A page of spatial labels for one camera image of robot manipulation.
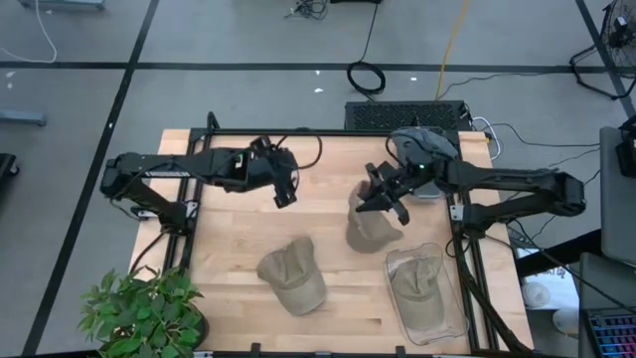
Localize thin black floor cable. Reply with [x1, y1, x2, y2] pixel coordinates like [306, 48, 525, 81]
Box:
[479, 121, 602, 149]

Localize grey desk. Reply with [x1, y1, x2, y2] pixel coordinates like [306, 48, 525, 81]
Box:
[577, 252, 636, 358]
[598, 125, 636, 268]

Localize grey cart base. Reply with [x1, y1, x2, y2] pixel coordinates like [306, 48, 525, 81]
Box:
[18, 0, 106, 11]

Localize black aluminium table frame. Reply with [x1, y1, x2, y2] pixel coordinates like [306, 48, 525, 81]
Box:
[163, 111, 536, 357]

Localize grey furniture foot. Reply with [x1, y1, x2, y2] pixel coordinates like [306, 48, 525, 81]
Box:
[0, 108, 49, 127]

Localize yellow cable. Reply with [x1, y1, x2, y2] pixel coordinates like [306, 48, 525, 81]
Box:
[435, 0, 471, 100]

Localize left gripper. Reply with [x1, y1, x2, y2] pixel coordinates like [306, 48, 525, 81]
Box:
[233, 137, 301, 209]

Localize black floor fan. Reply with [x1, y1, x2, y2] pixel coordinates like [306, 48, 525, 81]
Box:
[569, 0, 636, 100]

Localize black desk leg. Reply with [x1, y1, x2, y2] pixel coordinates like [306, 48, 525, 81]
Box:
[514, 228, 602, 279]

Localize black floor object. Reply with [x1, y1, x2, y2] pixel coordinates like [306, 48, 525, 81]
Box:
[0, 152, 21, 190]

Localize blue denim cap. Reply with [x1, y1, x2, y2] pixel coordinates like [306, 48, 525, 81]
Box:
[391, 126, 459, 199]

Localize beige cap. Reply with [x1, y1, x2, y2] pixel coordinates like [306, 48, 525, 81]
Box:
[390, 256, 446, 332]
[345, 179, 405, 255]
[255, 236, 328, 317]

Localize white round object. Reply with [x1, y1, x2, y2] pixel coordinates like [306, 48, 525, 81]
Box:
[553, 306, 580, 339]
[521, 280, 552, 309]

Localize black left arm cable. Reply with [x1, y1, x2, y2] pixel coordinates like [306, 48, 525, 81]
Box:
[276, 132, 324, 171]

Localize clear plastic bin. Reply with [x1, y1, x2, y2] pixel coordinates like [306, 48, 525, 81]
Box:
[392, 126, 448, 200]
[383, 242, 470, 347]

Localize black desk device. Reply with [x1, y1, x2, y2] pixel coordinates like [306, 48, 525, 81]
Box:
[615, 114, 636, 179]

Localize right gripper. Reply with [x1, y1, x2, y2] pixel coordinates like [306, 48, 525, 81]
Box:
[355, 161, 438, 227]

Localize thin grey floor cable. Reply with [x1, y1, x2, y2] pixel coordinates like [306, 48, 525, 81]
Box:
[436, 72, 572, 100]

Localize white cable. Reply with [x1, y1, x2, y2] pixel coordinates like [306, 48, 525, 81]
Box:
[471, 116, 503, 161]
[0, 0, 59, 65]

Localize black computer tower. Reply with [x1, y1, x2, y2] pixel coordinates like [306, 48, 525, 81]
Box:
[344, 99, 472, 132]

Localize rainbow backlit keyboard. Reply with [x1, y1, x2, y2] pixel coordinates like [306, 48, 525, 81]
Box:
[584, 306, 636, 358]

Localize thick black cable bundle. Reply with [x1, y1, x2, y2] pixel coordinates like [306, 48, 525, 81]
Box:
[449, 237, 536, 355]

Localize tangle of black cables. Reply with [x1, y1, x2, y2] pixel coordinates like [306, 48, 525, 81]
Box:
[285, 0, 329, 20]

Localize green potted plant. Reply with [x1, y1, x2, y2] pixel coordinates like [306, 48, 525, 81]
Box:
[78, 266, 210, 358]

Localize coiled black cable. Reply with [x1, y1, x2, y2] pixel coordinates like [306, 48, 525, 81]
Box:
[346, 2, 388, 96]

